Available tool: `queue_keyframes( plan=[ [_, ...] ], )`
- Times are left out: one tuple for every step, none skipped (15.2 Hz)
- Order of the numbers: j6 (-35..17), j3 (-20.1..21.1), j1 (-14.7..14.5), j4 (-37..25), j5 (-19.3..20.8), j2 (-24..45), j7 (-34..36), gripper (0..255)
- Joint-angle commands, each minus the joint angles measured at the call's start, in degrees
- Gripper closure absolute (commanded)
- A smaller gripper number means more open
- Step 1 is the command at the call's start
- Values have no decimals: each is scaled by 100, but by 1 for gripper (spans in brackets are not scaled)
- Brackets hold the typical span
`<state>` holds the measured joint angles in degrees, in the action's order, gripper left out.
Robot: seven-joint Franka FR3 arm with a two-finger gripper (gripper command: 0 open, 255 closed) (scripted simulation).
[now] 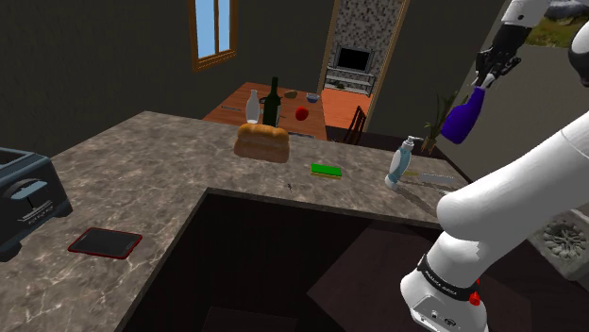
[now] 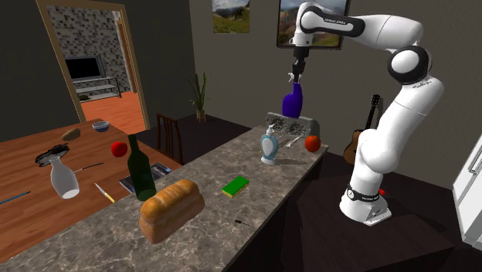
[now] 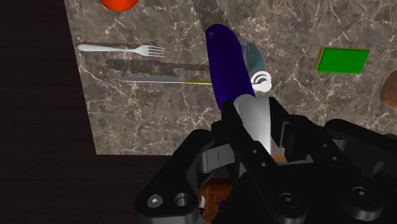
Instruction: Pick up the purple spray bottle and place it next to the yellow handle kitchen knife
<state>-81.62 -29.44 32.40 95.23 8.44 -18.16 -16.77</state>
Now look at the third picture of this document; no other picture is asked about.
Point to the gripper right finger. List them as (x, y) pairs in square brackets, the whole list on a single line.
[(350, 161)]

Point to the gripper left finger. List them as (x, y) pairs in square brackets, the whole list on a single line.
[(173, 186)]

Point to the brown rounded object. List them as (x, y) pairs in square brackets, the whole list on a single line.
[(390, 91)]

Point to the green book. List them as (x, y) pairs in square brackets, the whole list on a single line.
[(342, 60)]

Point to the pale blue and white object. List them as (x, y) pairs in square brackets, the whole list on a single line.
[(253, 59)]

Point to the silver fork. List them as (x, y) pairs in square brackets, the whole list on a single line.
[(124, 48)]

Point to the red-orange round fruit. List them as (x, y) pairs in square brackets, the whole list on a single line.
[(118, 4)]

